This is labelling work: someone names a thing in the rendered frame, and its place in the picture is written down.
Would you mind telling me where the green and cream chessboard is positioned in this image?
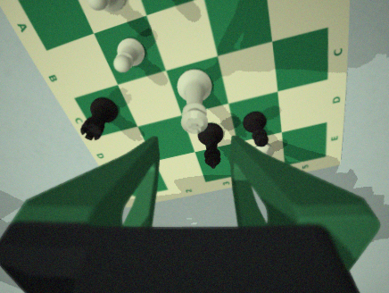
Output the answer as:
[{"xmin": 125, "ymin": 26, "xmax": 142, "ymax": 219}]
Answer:
[{"xmin": 0, "ymin": 0, "xmax": 350, "ymax": 203}]

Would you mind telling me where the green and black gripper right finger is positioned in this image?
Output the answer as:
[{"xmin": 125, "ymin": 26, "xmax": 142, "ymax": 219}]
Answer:
[{"xmin": 229, "ymin": 136, "xmax": 380, "ymax": 272}]

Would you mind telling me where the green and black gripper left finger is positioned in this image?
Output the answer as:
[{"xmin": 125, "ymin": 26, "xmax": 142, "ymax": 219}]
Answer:
[{"xmin": 9, "ymin": 137, "xmax": 160, "ymax": 227}]

